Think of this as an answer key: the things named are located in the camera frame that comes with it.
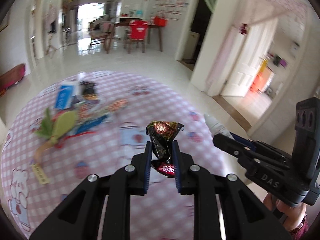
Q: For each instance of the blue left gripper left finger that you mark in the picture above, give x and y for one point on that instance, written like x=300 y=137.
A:
x=147 y=166

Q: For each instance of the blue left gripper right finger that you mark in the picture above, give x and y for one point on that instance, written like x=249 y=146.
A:
x=176 y=155

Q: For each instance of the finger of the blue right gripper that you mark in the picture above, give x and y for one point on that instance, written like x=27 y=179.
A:
x=248 y=143

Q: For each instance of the black candy wrapper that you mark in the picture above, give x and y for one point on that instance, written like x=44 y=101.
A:
x=162 y=135

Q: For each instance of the white small bottle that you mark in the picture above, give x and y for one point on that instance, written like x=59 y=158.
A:
x=216 y=127

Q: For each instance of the blue foil wrapper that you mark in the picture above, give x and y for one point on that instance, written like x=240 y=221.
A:
x=86 y=126

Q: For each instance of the dark snack wrapper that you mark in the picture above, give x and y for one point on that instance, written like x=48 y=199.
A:
x=87 y=87

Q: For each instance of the green plush plant toy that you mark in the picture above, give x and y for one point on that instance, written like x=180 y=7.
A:
x=55 y=131

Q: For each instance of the blue white carton box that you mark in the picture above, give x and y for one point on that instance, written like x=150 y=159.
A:
x=66 y=91

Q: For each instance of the person's right hand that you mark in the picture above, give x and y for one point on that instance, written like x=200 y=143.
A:
x=295 y=215

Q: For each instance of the pink curtain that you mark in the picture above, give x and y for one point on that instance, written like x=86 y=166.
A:
x=224 y=61

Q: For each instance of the pink checkered tablecloth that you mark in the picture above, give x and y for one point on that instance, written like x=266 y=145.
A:
x=109 y=147

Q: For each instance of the chair with red shirt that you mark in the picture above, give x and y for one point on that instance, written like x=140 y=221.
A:
x=137 y=33

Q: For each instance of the wooden chair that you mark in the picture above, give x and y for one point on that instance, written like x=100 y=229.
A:
x=102 y=36

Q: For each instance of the red basket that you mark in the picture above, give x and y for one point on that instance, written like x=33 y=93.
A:
x=160 y=21

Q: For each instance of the wooden dining table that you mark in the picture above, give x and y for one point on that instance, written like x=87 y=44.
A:
x=152 y=26

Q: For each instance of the pink low bench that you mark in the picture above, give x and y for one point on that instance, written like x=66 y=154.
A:
x=12 y=77

